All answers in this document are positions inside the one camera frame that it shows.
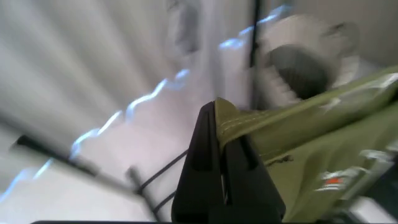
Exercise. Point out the black clothes rack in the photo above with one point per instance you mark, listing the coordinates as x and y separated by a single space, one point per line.
255 31

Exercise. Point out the olive green garment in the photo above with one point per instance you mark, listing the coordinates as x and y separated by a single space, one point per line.
311 149

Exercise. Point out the white laundry basket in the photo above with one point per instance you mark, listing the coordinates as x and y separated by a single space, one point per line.
295 31

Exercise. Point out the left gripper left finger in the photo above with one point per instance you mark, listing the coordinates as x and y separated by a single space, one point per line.
196 186

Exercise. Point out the white curtain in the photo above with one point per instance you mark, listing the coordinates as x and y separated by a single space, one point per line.
77 62

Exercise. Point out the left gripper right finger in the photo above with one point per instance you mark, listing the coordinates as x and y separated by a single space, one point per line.
248 193

